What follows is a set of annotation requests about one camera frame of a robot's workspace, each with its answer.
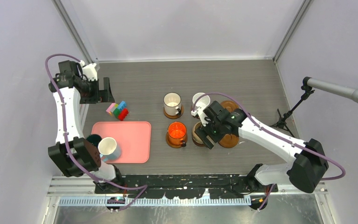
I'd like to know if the beige mug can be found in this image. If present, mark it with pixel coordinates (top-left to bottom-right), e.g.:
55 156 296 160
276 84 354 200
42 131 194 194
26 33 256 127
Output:
192 122 205 147

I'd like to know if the brown coaster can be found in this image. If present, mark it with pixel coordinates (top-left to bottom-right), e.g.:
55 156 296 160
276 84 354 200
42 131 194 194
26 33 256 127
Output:
165 135 188 148
220 100 240 113
163 106 184 119
219 134 239 148

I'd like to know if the orange cup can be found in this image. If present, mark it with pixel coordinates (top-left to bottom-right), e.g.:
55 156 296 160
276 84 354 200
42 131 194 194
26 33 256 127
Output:
166 122 187 145

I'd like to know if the grey cup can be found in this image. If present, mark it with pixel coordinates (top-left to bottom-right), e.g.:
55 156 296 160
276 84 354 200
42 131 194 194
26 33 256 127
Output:
163 92 182 107

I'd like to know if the dark green mug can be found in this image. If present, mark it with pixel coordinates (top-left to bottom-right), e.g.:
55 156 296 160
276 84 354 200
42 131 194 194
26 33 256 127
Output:
86 134 102 147

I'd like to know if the pink plastic tray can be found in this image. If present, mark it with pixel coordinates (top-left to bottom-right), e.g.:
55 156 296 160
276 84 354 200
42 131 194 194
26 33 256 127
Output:
91 121 151 164

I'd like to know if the white mug blue handle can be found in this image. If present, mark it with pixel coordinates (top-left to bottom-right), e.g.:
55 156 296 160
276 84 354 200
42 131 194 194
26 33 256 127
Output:
97 137 122 162

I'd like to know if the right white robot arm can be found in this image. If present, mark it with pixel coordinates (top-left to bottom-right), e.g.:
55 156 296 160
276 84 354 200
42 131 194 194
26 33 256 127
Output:
191 101 329 193

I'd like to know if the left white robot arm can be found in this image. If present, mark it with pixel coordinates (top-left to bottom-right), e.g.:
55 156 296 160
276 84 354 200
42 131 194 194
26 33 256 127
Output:
45 59 124 193

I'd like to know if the colourful toy brick stack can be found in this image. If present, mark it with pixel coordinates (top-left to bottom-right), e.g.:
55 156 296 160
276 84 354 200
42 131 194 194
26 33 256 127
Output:
106 101 129 121

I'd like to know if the black microphone tripod stand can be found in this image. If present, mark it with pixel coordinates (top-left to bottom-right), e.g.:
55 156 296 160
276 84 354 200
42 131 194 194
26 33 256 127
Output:
270 84 314 137

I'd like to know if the grey microphone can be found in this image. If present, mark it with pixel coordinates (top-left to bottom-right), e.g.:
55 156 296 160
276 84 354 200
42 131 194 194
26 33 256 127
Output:
303 77 358 103

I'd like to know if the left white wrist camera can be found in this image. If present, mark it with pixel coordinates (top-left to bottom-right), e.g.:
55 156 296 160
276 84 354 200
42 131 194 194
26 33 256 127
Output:
79 60 100 81

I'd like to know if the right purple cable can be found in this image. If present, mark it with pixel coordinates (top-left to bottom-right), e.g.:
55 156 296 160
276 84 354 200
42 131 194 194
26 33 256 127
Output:
191 92 346 211

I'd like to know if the purple cable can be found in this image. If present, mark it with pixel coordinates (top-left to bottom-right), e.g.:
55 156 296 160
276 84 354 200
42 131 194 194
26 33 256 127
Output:
45 54 149 211
191 92 346 211

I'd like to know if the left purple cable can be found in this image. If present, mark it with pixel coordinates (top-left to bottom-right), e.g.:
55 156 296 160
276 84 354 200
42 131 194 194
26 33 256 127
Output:
45 54 149 211

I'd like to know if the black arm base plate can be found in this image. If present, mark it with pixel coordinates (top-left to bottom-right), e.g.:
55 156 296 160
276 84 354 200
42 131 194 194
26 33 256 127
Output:
93 174 270 199

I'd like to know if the aluminium frame rail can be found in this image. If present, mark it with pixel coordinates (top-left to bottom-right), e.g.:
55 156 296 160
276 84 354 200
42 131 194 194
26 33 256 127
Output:
47 175 329 207

